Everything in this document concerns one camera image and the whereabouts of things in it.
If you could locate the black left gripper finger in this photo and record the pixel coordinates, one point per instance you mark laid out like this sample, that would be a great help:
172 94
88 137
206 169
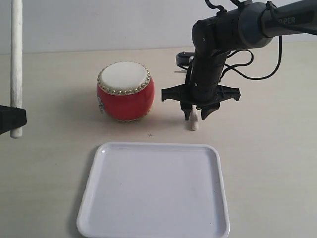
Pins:
11 118

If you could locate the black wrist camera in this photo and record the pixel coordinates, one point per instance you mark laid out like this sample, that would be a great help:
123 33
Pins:
183 59

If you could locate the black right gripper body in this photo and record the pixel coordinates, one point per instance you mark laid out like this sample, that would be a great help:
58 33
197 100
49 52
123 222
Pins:
204 97

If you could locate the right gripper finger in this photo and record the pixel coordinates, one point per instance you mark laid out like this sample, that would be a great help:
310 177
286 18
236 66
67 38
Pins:
186 108
207 110

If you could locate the white wooden drumstick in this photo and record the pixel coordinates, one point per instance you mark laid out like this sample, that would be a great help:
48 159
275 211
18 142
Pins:
16 57
194 113

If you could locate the small red drum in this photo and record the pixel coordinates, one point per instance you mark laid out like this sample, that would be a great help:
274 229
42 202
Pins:
125 90

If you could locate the white plastic tray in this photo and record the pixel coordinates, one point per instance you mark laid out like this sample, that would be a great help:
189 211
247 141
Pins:
154 190

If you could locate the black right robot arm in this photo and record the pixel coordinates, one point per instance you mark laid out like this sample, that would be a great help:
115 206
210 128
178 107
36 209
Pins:
251 25

